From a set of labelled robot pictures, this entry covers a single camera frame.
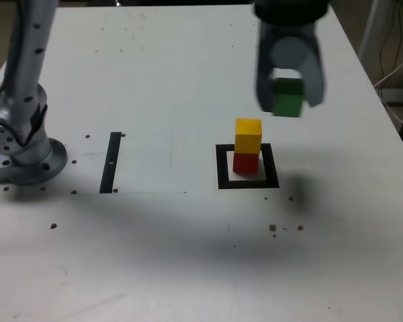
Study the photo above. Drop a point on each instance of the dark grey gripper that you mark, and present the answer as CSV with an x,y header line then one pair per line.
x,y
285,30

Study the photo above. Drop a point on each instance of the green cube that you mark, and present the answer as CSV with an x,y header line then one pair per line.
x,y
287,102

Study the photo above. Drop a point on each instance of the yellow cube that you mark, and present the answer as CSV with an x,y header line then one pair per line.
x,y
248,137

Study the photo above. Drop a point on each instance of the red cube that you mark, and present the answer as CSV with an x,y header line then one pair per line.
x,y
245,163

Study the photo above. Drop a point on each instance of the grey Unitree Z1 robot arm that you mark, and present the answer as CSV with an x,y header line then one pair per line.
x,y
27,67

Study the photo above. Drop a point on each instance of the black tape square outline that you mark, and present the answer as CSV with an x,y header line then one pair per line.
x,y
221,167

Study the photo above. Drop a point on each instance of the white furniture leg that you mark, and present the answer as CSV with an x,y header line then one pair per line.
x,y
369,33

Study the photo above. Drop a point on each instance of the black tape strip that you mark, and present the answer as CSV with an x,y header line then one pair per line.
x,y
109,167

